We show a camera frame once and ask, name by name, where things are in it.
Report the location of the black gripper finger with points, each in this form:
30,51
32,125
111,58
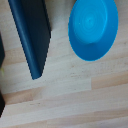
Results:
1,104
1,50

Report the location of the blue plastic bowl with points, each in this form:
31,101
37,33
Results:
93,30

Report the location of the dark blue book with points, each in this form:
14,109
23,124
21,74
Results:
30,33

